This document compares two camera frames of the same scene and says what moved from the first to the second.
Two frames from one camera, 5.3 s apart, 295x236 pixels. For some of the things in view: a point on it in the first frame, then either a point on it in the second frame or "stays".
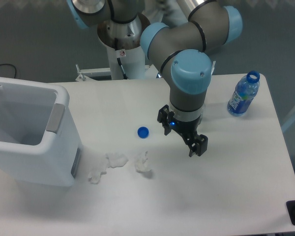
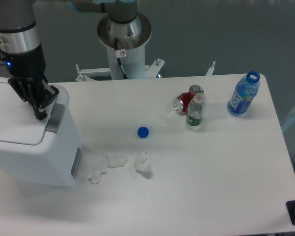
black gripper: [188, 130] to [29, 64]
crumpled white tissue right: [140, 165] stays
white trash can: [33, 133] stays
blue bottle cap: [143, 132] stays
